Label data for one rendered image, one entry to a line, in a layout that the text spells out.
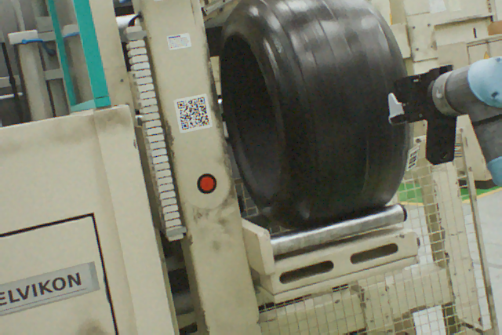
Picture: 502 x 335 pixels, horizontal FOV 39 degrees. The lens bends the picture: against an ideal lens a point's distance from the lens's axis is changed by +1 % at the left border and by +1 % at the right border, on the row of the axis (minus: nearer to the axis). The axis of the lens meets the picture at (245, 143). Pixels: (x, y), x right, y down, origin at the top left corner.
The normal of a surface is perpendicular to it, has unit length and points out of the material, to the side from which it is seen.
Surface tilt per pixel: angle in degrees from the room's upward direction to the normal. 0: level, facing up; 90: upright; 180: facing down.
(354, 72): 76
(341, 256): 90
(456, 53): 90
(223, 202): 90
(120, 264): 90
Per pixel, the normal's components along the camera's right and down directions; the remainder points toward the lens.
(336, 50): 0.19, -0.35
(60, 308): 0.29, 0.04
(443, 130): 0.30, 0.43
